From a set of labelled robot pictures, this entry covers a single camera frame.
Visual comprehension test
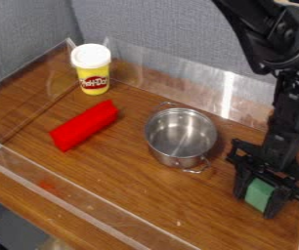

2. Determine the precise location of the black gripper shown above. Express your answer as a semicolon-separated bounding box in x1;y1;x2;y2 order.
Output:
227;139;299;219

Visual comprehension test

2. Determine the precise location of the green foam block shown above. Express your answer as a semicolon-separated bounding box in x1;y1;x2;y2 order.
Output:
246;178;275;212

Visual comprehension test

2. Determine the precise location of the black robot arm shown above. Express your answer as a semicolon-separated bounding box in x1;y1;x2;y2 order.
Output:
211;0;299;219

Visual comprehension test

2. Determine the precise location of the stainless steel pot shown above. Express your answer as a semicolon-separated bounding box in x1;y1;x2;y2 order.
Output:
146;102;218;174

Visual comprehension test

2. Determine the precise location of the clear acrylic barrier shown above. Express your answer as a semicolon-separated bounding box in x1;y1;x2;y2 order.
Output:
0;39;299;250

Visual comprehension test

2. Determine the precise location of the red foam block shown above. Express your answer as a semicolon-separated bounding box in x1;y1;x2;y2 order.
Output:
50;100;119;151

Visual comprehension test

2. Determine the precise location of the yellow play-doh can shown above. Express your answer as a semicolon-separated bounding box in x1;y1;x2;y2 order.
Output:
71;44;111;96

